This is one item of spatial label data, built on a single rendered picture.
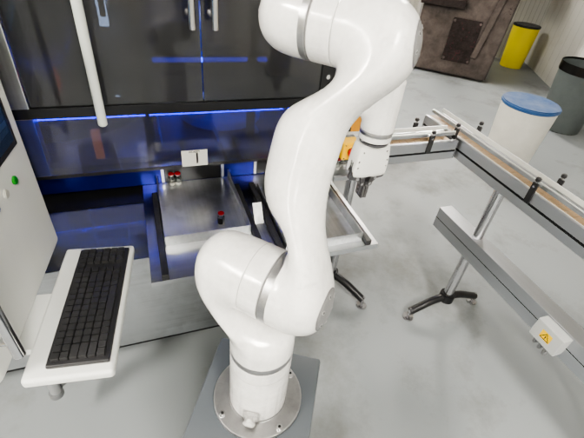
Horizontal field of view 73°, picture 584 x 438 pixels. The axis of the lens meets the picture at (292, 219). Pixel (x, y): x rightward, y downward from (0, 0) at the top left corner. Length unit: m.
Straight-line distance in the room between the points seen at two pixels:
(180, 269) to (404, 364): 1.33
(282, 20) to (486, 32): 5.94
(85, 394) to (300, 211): 1.62
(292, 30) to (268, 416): 0.71
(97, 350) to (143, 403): 0.88
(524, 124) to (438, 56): 2.87
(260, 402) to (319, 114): 0.56
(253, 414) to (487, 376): 1.59
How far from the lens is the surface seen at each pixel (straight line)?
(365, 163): 1.05
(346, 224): 1.34
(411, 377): 2.11
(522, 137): 4.00
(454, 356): 2.27
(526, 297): 1.93
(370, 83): 0.52
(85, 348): 1.11
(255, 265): 0.59
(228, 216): 1.32
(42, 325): 1.22
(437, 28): 6.49
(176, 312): 1.87
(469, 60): 6.55
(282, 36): 0.58
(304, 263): 0.55
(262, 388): 0.79
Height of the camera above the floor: 1.70
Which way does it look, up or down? 38 degrees down
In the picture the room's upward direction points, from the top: 7 degrees clockwise
